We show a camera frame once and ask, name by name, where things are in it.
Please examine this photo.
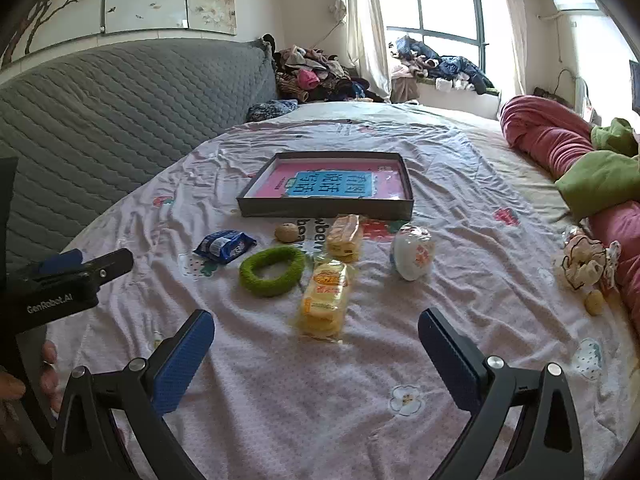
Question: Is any cream curtain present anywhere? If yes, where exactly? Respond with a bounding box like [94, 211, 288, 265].
[492, 0, 528, 106]
[330, 0, 393, 103]

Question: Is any green cloth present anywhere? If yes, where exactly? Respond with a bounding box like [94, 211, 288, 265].
[555, 117, 640, 221]

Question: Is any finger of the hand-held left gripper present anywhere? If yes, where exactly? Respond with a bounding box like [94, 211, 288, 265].
[35, 248, 85, 277]
[60, 248, 135, 286]

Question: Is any blue cookie packet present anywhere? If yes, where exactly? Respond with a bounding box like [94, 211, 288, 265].
[193, 230, 257, 265]

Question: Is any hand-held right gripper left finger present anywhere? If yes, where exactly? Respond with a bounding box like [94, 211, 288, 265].
[51, 309, 216, 480]

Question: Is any person's left hand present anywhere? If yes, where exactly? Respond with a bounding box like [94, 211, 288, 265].
[0, 340, 63, 453]

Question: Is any orange cracker packet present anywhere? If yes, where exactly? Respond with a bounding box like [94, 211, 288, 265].
[325, 214, 364, 263]

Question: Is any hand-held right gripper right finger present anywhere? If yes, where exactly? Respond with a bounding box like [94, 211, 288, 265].
[417, 308, 586, 480]

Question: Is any dark floral cloth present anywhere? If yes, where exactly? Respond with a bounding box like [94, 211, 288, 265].
[246, 99, 299, 123]

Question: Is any dark framed window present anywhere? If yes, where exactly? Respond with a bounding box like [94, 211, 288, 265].
[375, 0, 501, 91]

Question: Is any yellow cracker packet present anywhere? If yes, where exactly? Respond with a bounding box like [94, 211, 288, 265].
[298, 258, 357, 343]

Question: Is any brown cloth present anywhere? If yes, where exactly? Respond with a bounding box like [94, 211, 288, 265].
[390, 72, 421, 105]

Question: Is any pile of mixed clothes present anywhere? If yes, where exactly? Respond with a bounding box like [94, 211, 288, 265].
[260, 34, 386, 106]

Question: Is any green fuzzy hair ring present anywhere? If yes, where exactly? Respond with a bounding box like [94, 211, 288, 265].
[239, 246, 307, 297]

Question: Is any cream hair scrunchie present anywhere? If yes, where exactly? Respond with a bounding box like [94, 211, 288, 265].
[552, 232, 608, 291]

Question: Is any white air conditioner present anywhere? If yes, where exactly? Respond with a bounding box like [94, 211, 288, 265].
[550, 0, 603, 13]

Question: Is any white snack bag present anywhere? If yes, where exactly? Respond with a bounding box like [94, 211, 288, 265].
[390, 225, 436, 282]

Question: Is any clothes heap on windowsill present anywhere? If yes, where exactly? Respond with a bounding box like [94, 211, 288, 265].
[389, 34, 496, 96]

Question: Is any black screen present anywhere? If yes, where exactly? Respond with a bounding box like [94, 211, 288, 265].
[627, 59, 640, 113]

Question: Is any grey quilted headboard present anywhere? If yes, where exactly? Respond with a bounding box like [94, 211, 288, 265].
[0, 39, 278, 281]

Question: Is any pink quilt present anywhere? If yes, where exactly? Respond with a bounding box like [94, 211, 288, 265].
[500, 95, 640, 331]

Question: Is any grey shallow cardboard box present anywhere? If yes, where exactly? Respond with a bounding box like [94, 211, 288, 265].
[236, 151, 415, 222]

